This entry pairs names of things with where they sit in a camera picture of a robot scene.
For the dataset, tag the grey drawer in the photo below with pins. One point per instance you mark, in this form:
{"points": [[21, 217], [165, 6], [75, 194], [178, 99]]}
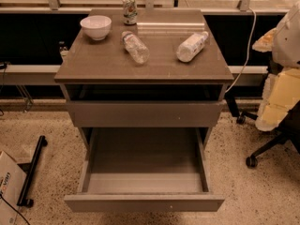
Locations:
{"points": [[144, 170], [95, 114]]}

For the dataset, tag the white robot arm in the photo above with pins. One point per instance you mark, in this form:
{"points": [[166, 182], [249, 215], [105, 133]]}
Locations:
{"points": [[280, 92]]}

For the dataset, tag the brown drawer cabinet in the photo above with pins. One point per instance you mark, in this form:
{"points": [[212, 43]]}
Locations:
{"points": [[104, 71]]}

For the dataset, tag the grey top drawer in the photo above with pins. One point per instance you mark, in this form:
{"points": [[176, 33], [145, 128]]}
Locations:
{"points": [[95, 114]]}

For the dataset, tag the clear empty plastic bottle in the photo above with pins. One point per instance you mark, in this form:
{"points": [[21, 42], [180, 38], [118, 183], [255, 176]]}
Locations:
{"points": [[136, 48]]}

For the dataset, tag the white labelled plastic bottle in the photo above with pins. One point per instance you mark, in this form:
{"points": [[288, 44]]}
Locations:
{"points": [[191, 46]]}

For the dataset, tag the white ceramic bowl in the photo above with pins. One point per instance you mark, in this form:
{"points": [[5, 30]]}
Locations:
{"points": [[96, 27]]}

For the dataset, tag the green soda can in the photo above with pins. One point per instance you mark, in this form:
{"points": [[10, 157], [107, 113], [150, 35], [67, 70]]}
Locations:
{"points": [[130, 12]]}

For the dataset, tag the small bottle behind cabinet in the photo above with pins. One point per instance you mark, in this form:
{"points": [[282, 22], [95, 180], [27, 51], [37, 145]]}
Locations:
{"points": [[63, 49]]}

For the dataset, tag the cardboard box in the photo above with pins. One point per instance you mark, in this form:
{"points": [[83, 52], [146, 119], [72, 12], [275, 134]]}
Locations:
{"points": [[11, 184]]}

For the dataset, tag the black metal bar stand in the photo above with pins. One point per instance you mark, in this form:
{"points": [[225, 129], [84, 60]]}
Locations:
{"points": [[29, 169]]}

